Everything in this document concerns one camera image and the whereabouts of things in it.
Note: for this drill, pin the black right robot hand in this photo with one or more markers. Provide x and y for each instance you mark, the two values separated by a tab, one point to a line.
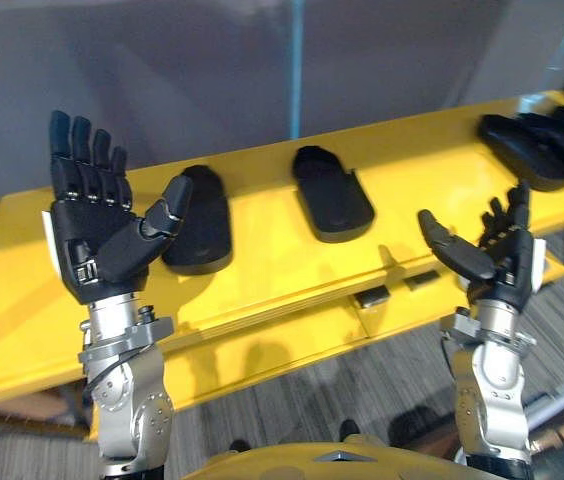
504	277

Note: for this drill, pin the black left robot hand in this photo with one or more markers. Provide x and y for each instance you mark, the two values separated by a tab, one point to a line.
92	235

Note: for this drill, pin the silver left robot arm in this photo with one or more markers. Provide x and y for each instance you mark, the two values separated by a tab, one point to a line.
129	400

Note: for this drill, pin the yellow metal shelf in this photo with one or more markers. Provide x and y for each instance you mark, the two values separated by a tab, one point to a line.
272	250

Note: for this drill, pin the dark right robot foot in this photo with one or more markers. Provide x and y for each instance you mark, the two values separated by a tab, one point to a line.
349	430

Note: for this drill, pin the dark robot foot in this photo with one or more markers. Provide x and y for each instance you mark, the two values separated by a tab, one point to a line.
239	446
349	430

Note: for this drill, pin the yellow robot torso cover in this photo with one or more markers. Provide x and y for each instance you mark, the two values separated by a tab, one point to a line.
342	462

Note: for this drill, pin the dark left robot foot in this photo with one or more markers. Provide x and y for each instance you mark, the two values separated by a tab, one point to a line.
239	446

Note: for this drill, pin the teal vertical pole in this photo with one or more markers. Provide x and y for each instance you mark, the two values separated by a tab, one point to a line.
296	65

